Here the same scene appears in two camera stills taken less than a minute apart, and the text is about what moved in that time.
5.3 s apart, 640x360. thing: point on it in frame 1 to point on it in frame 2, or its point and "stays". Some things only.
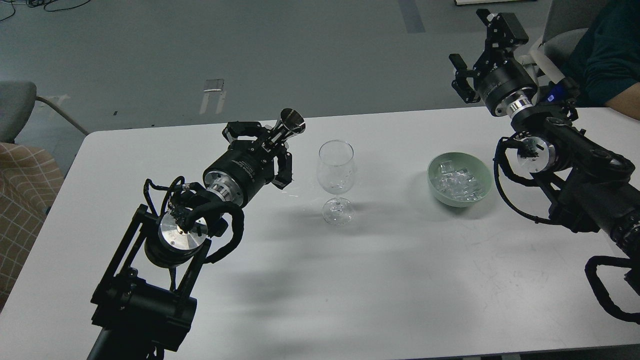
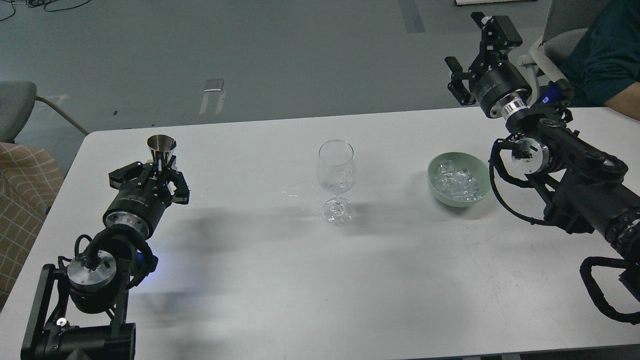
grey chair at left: [17, 98] stays
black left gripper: [247, 166] to [145, 191]
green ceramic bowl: [458, 179] stays
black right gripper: [507, 88] stays
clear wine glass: [336, 169] stays
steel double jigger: [290, 124] to [160, 145]
